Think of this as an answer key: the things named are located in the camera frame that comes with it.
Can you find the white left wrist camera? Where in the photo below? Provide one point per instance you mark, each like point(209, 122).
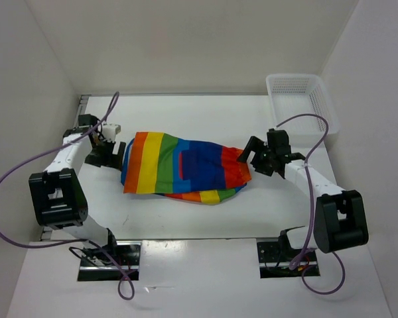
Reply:
point(110, 130)

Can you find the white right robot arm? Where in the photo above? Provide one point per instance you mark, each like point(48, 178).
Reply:
point(339, 220)

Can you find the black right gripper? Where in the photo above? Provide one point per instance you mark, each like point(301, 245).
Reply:
point(254, 144)

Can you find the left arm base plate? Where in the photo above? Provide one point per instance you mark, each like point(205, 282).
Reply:
point(95, 266)

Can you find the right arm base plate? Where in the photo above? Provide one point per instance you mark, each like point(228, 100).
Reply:
point(275, 255)

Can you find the white plastic basket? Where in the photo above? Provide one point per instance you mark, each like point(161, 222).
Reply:
point(295, 94)

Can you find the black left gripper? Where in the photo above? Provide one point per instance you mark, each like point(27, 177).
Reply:
point(111, 159)

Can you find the rainbow striped shorts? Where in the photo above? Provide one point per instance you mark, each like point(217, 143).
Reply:
point(189, 170)

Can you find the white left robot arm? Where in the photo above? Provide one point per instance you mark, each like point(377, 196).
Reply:
point(92, 234)

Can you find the aluminium frame rail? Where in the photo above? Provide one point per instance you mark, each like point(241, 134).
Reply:
point(58, 199)

